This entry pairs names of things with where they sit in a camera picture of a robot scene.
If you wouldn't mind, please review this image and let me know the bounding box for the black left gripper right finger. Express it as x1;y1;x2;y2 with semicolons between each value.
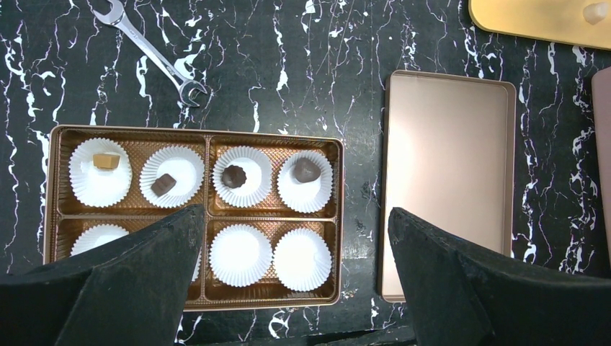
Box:
388;208;610;345

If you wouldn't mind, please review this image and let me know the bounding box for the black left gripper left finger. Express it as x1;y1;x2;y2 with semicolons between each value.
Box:
1;204;205;345

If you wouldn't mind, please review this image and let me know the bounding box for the dark rectangular chocolate piece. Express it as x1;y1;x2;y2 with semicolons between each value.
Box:
151;173;177;197

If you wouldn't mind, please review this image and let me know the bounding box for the caramel chocolate piece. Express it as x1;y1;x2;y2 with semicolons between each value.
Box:
92;154;121;171

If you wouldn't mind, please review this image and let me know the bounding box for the dark round chocolate piece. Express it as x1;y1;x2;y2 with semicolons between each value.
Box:
220;165;247;189

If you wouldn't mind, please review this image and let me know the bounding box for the dark heart chocolate piece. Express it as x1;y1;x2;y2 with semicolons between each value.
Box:
293;157;321;184

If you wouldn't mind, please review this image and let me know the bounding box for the brown chocolate box tray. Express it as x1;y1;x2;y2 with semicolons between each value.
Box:
43;125;344;311

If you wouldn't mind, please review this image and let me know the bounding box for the white chocolate piece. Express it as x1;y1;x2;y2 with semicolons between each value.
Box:
582;1;610;25

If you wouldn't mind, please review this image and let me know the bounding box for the white paper cup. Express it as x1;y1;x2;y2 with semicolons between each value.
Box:
191;252;202;283
68;138;133;208
277;151;334;213
139;146;205;208
208;224;272;288
70;223;129;256
212;146;272;208
272;228;332;292

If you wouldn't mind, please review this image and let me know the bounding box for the rose gold box lid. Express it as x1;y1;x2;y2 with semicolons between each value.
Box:
378;70;517;303

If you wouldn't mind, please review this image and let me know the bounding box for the pink plastic storage box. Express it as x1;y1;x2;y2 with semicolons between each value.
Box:
592;67;610;264

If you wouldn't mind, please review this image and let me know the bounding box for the silver wrench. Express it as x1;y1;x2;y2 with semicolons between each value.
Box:
92;0;206;107

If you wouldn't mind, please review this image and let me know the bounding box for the yellow tray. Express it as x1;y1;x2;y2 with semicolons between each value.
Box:
468;0;610;50

